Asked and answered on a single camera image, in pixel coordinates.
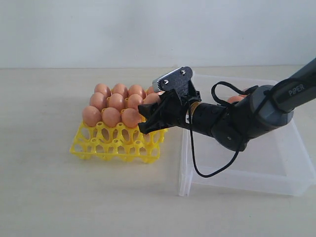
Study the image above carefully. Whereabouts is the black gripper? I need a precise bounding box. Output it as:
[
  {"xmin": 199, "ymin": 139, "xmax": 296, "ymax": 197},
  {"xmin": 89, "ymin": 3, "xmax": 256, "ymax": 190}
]
[{"xmin": 138, "ymin": 90, "xmax": 201, "ymax": 134}]

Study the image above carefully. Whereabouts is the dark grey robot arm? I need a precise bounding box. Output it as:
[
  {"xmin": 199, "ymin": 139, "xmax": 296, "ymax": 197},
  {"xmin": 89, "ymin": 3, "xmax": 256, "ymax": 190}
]
[{"xmin": 138, "ymin": 61, "xmax": 316, "ymax": 151}]

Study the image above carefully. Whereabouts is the yellow plastic egg tray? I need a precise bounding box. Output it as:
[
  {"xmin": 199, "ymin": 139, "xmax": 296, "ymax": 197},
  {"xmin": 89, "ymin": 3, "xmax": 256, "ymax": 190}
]
[{"xmin": 69, "ymin": 86, "xmax": 169, "ymax": 164}]

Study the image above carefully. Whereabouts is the clear plastic bin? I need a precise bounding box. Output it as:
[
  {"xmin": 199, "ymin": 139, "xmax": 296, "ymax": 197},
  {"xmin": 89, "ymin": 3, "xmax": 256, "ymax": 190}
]
[{"xmin": 178, "ymin": 70, "xmax": 316, "ymax": 198}]

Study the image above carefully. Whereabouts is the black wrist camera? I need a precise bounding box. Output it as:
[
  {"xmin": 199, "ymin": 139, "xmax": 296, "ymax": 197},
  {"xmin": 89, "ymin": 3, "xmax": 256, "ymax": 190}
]
[{"xmin": 152, "ymin": 66, "xmax": 198, "ymax": 97}]

